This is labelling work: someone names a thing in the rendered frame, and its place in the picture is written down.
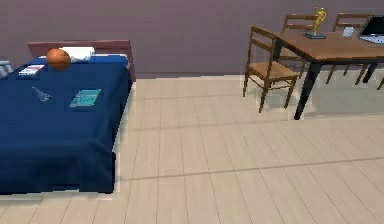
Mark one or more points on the brown wooden chair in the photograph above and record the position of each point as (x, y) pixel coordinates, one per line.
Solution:
(269, 70)
(350, 21)
(295, 23)

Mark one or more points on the teal book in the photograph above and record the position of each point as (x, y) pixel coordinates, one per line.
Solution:
(85, 97)

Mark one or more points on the white pillow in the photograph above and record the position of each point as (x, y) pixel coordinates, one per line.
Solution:
(78, 52)

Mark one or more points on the blue covered bed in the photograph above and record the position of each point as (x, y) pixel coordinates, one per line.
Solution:
(60, 140)

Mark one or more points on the orange basketball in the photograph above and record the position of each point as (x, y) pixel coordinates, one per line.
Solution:
(58, 59)

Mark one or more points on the small grey object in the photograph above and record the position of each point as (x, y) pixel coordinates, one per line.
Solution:
(41, 94)

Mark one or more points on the gold trophy statue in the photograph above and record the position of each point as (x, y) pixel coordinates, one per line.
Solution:
(318, 23)

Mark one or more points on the brown wooden table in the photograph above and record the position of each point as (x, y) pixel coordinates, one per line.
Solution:
(333, 50)

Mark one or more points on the white and red book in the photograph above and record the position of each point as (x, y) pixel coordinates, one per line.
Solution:
(31, 70)

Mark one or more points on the grey chair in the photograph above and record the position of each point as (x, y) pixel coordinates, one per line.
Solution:
(4, 67)

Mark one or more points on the black laptop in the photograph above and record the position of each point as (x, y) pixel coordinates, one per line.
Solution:
(375, 30)

